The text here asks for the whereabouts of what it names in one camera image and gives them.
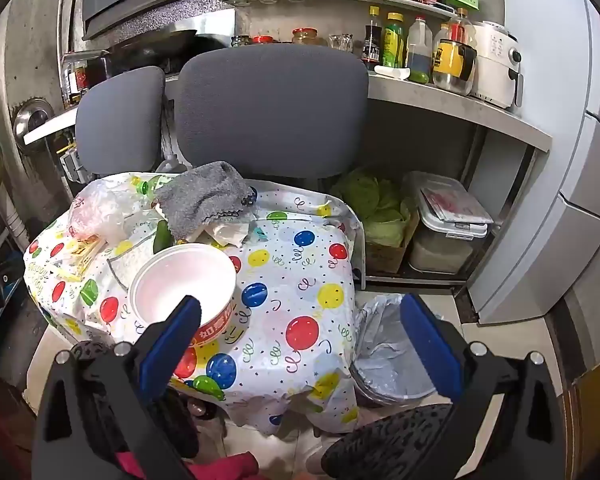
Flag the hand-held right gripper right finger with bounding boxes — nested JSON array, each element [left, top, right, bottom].
[[400, 292, 581, 480]]

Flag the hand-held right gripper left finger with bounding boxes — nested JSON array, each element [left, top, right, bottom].
[[32, 295, 203, 480]]

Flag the bin with grey liner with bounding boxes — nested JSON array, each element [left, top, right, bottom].
[[352, 294, 438, 408]]

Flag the white foam bowl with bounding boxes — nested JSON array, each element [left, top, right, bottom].
[[128, 243, 238, 348]]

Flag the yellow snack packet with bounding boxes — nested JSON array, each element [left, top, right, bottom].
[[55, 235, 106, 281]]

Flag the clear plastic bag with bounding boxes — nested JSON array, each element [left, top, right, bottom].
[[67, 180, 131, 241]]

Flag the clear rice container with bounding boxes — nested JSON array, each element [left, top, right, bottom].
[[402, 171, 496, 273]]

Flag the dark green vegetable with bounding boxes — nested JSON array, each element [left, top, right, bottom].
[[152, 219, 173, 256]]

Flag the brown cardboard box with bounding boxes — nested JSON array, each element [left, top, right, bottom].
[[365, 210, 421, 275]]

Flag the person's right leg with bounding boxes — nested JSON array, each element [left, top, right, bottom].
[[320, 404, 453, 480]]

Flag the balloon print tablecloth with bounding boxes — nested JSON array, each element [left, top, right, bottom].
[[22, 170, 366, 436]]

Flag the grey towel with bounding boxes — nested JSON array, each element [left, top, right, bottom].
[[155, 161, 258, 241]]

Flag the pink garment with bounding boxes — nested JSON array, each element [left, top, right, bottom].
[[115, 450, 261, 480]]

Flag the stack of papers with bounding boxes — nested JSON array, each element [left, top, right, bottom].
[[420, 187, 493, 226]]

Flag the green plastic bottle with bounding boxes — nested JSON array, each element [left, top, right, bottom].
[[130, 174, 173, 198]]

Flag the green cabbage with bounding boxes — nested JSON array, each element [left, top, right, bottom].
[[330, 167, 416, 248]]

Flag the yellow brown cardboard carton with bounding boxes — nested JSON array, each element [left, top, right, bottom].
[[572, 365, 600, 463]]

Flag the grey refrigerator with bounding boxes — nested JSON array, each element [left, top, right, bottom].
[[472, 0, 600, 326]]

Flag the small grey fabric chair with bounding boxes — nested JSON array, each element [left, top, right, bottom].
[[75, 66, 167, 181]]

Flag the large grey fabric chair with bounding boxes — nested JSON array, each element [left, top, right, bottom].
[[172, 46, 370, 181]]

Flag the round metal lid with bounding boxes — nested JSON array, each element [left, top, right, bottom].
[[12, 100, 51, 146]]

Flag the white flat dish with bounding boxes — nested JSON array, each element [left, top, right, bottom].
[[374, 65, 412, 81]]

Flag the large oil bottle yellow label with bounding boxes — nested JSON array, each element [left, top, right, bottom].
[[432, 8, 478, 96]]

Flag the white air fryer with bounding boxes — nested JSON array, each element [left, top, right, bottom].
[[470, 21, 523, 111]]

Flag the black wok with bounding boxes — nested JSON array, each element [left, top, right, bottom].
[[107, 29, 198, 58]]

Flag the clear jug red cap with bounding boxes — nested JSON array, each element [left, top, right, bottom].
[[405, 15, 433, 85]]

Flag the green label bottle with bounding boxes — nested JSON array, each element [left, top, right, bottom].
[[381, 12, 406, 70]]

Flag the dark sauce bottle yellow cap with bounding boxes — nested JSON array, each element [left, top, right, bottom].
[[362, 6, 383, 72]]

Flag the glass jar red lid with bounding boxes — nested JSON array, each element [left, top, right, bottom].
[[292, 27, 326, 46]]

